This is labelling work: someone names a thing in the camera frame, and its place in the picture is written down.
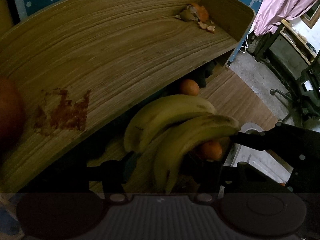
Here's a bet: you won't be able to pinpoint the wooden side cabinet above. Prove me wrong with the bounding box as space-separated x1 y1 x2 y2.
254 19 317 79

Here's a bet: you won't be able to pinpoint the wooden desk shelf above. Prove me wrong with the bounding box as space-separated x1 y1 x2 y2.
1 0 255 193

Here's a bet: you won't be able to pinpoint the black office chair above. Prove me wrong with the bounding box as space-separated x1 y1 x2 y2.
270 55 319 123

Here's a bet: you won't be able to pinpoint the yellow banana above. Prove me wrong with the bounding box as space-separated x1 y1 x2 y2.
153 114 241 193
124 94 217 154

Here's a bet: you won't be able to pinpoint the metal tray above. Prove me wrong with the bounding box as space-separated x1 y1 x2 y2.
224 144 293 184

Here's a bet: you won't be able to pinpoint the pink curtain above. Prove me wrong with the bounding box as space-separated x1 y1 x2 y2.
253 0 318 36

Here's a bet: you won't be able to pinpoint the red apple top shelf lower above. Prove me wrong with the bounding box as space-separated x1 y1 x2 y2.
1 76 25 137

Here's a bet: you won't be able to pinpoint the small orange under shelf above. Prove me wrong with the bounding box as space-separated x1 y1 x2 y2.
181 79 200 96

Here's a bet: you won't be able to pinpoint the white cable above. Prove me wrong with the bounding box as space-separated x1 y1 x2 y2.
239 33 251 54

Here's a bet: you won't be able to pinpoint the orange peel scraps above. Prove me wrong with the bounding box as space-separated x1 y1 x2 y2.
175 3 215 34

